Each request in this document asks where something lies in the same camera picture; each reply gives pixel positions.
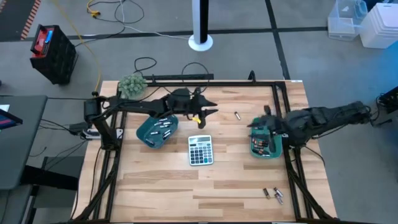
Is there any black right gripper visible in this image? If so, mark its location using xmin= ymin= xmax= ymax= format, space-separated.
xmin=247 ymin=105 xmax=289 ymax=153

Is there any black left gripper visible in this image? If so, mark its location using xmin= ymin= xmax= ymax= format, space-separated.
xmin=167 ymin=86 xmax=220 ymax=130

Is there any dark teal plastic bin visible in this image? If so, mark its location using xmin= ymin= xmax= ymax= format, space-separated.
xmin=136 ymin=112 xmax=180 ymax=149

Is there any light turquoise plastic bin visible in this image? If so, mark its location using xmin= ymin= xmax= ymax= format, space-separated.
xmin=250 ymin=117 xmax=284 ymax=159

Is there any silver desk calculator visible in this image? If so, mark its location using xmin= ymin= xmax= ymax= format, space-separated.
xmin=188 ymin=134 xmax=215 ymax=167

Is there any green artificial succulent plant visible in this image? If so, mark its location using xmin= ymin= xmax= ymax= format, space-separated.
xmin=118 ymin=73 xmax=149 ymax=101

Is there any white and black pole stand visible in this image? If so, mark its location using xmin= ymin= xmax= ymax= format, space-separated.
xmin=188 ymin=0 xmax=214 ymax=52

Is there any black power adapter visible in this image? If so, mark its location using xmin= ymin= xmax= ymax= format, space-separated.
xmin=68 ymin=121 xmax=91 ymax=135

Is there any clear plastic storage box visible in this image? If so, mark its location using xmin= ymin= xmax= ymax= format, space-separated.
xmin=326 ymin=0 xmax=369 ymax=42

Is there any black electronics box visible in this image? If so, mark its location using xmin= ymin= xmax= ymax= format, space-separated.
xmin=366 ymin=85 xmax=398 ymax=127

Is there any white plastic storage box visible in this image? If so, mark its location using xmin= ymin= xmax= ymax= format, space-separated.
xmin=359 ymin=2 xmax=398 ymax=50

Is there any red and black toolbox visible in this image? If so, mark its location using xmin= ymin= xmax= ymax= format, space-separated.
xmin=29 ymin=24 xmax=79 ymax=85

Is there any black desk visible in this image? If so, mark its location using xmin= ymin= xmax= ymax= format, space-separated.
xmin=0 ymin=95 xmax=49 ymax=190

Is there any tablet with red screen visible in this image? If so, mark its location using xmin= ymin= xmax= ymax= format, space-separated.
xmin=0 ymin=105 xmax=24 ymax=131

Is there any black mat with orange stripes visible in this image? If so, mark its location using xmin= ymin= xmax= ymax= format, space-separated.
xmin=0 ymin=0 xmax=42 ymax=41

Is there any black aluminium table frame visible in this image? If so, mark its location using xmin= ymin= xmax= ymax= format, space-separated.
xmin=71 ymin=80 xmax=338 ymax=223

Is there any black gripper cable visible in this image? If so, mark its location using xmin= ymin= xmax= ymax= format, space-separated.
xmin=181 ymin=62 xmax=211 ymax=94

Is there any black flat rail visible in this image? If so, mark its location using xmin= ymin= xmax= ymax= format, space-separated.
xmin=142 ymin=73 xmax=215 ymax=81

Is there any black looped cable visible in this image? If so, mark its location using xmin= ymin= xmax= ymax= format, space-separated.
xmin=133 ymin=57 xmax=158 ymax=78

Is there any white floor cable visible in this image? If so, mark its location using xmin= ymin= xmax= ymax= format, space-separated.
xmin=119 ymin=0 xmax=191 ymax=40

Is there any long yellow cable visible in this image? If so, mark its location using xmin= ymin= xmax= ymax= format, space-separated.
xmin=51 ymin=0 xmax=103 ymax=100

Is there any black floor cable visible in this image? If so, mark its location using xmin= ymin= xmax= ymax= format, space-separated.
xmin=73 ymin=0 xmax=146 ymax=48

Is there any yellow cable with plug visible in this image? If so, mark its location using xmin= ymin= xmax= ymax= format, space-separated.
xmin=86 ymin=0 xmax=102 ymax=18

